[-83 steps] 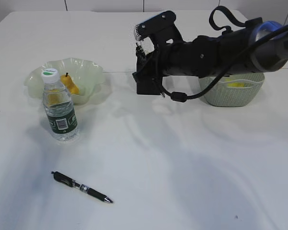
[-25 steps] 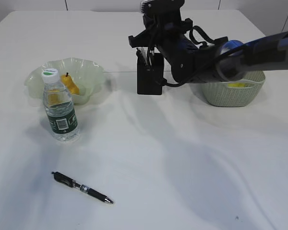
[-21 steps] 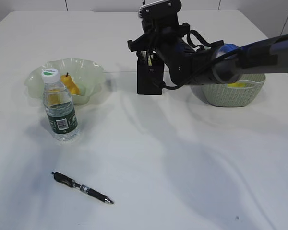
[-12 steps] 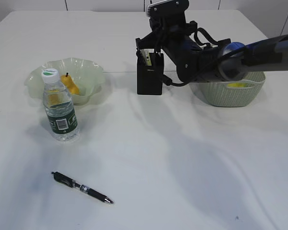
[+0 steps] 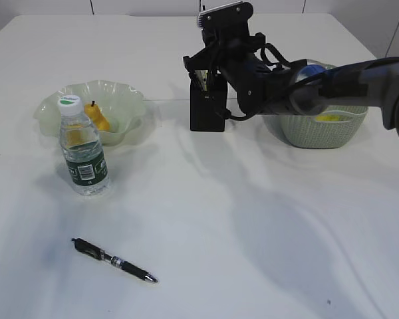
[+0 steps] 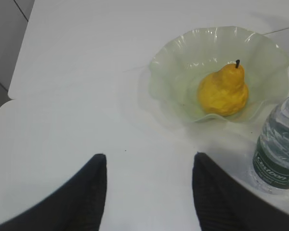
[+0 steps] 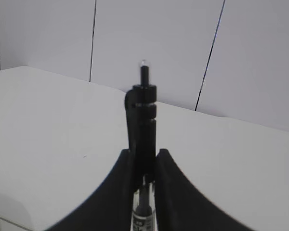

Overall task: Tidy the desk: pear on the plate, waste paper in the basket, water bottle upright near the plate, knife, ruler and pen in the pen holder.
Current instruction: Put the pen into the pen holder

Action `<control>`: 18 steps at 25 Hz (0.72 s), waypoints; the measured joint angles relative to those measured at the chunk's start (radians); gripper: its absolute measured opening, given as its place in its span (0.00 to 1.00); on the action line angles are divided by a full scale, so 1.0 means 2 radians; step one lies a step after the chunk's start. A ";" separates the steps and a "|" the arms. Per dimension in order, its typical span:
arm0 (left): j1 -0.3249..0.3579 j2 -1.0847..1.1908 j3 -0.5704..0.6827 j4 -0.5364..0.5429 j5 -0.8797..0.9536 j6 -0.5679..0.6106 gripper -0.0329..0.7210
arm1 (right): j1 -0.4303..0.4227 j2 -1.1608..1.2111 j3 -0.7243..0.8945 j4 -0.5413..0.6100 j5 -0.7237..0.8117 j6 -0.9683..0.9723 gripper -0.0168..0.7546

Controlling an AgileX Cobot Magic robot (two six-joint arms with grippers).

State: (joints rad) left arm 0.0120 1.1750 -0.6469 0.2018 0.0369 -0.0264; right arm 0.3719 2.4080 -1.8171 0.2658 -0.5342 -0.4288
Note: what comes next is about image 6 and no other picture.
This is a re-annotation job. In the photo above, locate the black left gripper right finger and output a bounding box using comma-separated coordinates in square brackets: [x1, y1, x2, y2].
[192, 153, 289, 231]

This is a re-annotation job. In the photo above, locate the green ruffled glass plate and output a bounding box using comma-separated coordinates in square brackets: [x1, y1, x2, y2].
[149, 26, 289, 123]

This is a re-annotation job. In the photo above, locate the yellow pear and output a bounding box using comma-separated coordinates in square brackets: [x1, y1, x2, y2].
[197, 60, 249, 116]

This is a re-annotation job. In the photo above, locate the clear water bottle green label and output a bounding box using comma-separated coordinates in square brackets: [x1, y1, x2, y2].
[252, 97, 289, 194]

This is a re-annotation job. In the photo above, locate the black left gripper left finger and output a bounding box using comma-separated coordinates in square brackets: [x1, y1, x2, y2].
[0, 154, 107, 231]

